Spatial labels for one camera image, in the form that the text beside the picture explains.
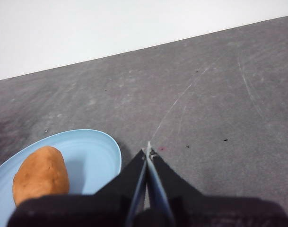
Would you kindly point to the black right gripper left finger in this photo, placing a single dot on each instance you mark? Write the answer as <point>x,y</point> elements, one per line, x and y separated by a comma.
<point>98,208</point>

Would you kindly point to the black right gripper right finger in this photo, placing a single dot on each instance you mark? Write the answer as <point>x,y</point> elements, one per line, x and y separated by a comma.
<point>205,210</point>

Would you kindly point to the brown potato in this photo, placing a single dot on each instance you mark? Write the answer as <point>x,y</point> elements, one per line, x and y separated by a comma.
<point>41,175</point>

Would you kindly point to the blue round plate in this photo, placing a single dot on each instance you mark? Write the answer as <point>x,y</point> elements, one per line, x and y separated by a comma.
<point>91,156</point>

